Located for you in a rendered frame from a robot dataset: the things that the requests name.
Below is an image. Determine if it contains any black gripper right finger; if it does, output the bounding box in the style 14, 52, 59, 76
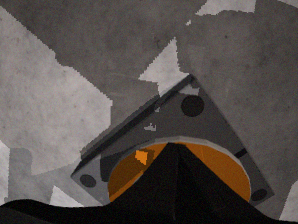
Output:
174, 144, 298, 224

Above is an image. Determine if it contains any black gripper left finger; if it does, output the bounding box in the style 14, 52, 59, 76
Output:
0, 143, 178, 224

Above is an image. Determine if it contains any orange round plate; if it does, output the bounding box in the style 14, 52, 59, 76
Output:
108, 136, 251, 202

